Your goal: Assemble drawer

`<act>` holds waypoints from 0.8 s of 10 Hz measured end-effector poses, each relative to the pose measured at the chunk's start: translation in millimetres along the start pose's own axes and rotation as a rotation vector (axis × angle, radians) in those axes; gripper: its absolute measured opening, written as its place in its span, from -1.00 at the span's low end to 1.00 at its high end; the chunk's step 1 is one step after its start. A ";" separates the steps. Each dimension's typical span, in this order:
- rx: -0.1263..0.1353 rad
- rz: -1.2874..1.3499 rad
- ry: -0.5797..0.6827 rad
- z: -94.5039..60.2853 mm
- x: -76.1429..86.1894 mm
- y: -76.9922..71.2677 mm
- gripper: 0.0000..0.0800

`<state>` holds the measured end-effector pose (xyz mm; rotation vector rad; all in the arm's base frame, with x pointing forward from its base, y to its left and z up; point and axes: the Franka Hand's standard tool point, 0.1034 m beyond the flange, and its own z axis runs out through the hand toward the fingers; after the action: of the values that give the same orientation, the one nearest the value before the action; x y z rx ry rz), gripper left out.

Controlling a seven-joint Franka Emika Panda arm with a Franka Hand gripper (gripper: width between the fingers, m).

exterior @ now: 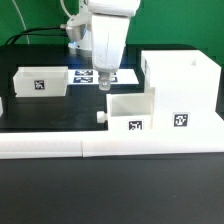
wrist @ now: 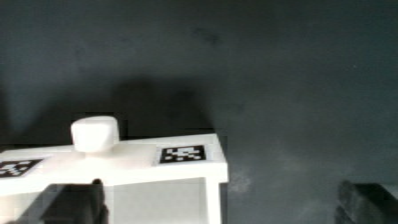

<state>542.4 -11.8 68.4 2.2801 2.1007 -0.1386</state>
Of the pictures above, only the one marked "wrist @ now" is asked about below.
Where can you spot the white front drawer tray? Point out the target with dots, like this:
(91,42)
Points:
(162,174)

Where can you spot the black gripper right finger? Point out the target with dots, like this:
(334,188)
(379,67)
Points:
(366,204)

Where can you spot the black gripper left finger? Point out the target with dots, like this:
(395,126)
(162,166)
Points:
(77,207)

